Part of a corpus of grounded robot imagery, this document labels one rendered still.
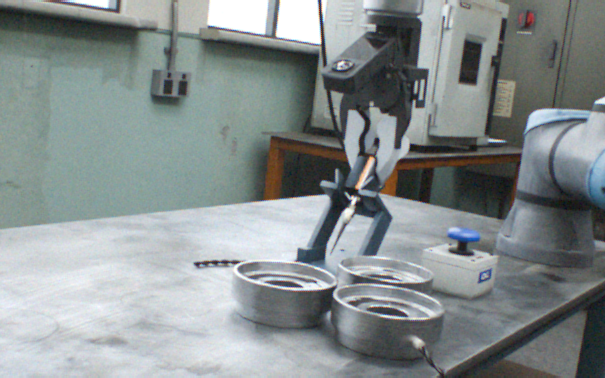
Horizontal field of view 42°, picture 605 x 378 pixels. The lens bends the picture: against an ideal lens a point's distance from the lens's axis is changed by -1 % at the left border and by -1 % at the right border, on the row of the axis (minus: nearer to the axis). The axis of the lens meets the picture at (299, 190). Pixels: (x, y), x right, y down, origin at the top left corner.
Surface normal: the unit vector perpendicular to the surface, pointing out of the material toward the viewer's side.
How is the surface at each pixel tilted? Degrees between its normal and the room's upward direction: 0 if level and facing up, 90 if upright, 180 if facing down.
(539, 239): 72
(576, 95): 90
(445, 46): 90
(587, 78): 90
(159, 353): 0
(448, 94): 90
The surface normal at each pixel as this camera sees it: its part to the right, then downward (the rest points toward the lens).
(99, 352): 0.12, -0.98
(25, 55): 0.81, 0.18
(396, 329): 0.04, 0.16
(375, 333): -0.29, 0.11
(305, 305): 0.40, 0.18
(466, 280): -0.58, 0.06
